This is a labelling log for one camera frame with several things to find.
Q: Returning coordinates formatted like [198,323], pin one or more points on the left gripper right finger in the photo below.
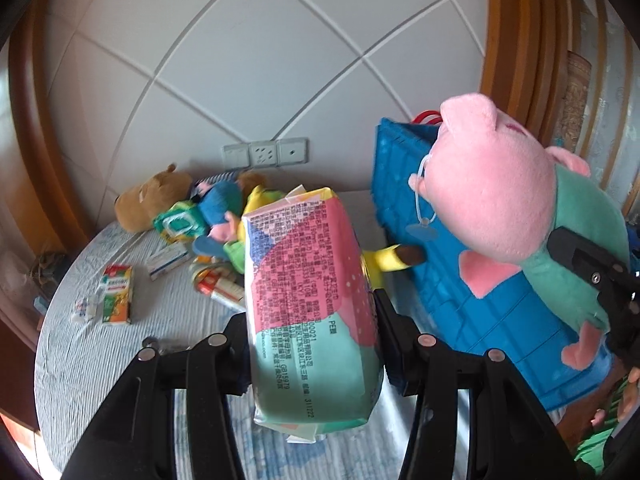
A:
[511,436]

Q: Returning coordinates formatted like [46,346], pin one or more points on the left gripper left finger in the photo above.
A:
[132,434]

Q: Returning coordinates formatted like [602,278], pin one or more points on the metal nail clipper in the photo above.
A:
[151,342]

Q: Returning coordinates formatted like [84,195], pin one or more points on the pink pig plush green shirt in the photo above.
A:
[501,193]

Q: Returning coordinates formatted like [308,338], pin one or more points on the red white medicine box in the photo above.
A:
[214,285]

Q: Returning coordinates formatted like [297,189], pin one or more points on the pink teal tissue pack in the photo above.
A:
[314,357]

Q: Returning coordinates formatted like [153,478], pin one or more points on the yellow Pikachu plush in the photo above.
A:
[390,259]

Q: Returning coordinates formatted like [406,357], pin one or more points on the person's right hand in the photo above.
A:
[630,394]

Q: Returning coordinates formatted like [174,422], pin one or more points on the blue plastic storage crate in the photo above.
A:
[474,305]

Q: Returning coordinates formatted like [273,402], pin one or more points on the small white sachet pack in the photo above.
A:
[85,309]

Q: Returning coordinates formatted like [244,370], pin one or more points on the light blue tablecloth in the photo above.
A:
[77,364]

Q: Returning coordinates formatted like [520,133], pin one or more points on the green orange medicine box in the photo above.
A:
[115,290]

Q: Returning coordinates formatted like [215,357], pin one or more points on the white blue medicine box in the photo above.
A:
[166,259]

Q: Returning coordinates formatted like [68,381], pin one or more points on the black gift box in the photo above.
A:
[48,268]

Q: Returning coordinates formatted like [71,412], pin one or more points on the green frog plush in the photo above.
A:
[234,247]

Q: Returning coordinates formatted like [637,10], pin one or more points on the green wet wipes pack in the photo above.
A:
[183,222]

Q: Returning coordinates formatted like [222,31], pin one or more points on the brown capybara plush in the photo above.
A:
[136,208]

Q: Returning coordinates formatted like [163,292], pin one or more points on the red handbag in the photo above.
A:
[428,117]

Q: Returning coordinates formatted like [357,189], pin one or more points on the blue pink pig plush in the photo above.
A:
[221,205]

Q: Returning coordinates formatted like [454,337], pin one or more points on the white wall socket panel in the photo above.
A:
[265,154]

